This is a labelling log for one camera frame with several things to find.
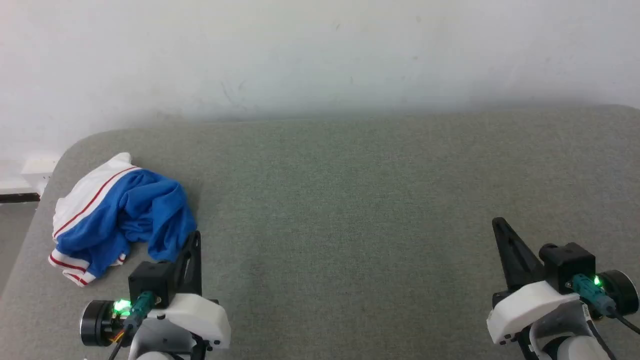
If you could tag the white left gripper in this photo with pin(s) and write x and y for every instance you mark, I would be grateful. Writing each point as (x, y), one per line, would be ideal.
(200, 315)

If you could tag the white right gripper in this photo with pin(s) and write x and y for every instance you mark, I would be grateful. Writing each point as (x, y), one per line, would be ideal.
(525, 305)

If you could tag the blue white Lakers jersey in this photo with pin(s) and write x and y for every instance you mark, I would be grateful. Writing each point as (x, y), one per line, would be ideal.
(125, 210)

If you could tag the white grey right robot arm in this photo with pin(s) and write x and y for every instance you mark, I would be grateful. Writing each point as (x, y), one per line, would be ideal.
(622, 292)

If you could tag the grey fabric sofa cushion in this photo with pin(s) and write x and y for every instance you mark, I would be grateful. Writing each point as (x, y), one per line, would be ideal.
(360, 210)

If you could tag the dark skirting strip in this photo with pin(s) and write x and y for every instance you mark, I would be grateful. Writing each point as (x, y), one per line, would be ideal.
(19, 197)

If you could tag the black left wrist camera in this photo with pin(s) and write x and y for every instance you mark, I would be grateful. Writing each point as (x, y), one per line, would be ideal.
(150, 280)

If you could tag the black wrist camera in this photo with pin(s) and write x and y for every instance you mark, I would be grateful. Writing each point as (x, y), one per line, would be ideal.
(570, 265)
(150, 280)

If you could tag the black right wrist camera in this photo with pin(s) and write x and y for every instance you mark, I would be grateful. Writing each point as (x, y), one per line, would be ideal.
(570, 265)

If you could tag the white wall box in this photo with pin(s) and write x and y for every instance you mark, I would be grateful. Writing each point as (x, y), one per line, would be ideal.
(30, 172)

